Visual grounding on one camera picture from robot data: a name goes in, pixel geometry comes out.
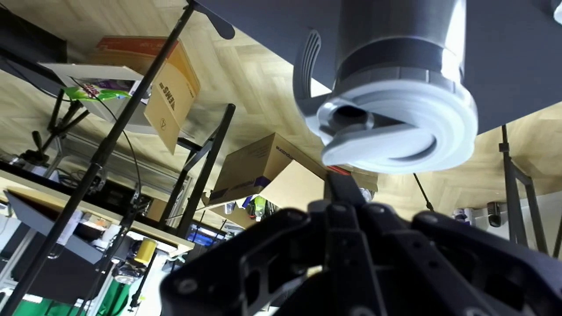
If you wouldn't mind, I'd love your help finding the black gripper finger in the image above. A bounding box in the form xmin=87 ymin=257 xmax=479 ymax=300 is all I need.
xmin=325 ymin=170 xmax=365 ymax=205

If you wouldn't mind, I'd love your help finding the grey flask with white lid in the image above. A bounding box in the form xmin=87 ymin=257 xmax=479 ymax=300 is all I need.
xmin=293 ymin=0 xmax=477 ymax=173

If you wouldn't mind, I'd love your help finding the open cardboard box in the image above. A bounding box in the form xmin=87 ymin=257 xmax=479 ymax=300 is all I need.
xmin=209 ymin=133 xmax=325 ymax=208

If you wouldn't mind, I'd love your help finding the brown cardboard box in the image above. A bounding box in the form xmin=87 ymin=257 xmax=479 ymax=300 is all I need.
xmin=91 ymin=36 xmax=200 ymax=152

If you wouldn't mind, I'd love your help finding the black tripod pole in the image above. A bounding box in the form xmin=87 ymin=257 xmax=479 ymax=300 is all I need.
xmin=0 ymin=0 xmax=235 ymax=316

